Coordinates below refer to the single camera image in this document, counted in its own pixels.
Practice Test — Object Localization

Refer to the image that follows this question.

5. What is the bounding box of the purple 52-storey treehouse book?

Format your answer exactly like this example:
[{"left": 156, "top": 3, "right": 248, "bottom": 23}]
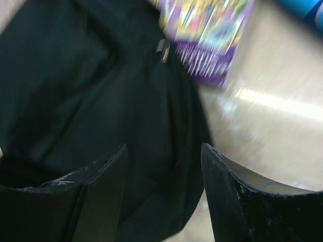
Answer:
[{"left": 152, "top": 1, "right": 254, "bottom": 88}]

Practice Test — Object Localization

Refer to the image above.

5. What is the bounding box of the blue shark pencil case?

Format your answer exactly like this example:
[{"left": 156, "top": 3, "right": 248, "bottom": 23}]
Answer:
[{"left": 277, "top": 0, "right": 322, "bottom": 26}]

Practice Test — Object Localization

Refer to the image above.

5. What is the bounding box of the black backpack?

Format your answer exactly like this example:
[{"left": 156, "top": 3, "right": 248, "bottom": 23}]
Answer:
[{"left": 1, "top": 1, "right": 211, "bottom": 241}]

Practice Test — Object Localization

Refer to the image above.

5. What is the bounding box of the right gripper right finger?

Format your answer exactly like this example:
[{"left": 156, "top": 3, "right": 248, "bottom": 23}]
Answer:
[{"left": 201, "top": 143, "right": 322, "bottom": 241}]

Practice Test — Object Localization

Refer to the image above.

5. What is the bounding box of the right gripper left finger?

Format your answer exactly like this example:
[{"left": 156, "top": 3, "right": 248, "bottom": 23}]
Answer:
[{"left": 1, "top": 145, "right": 128, "bottom": 241}]

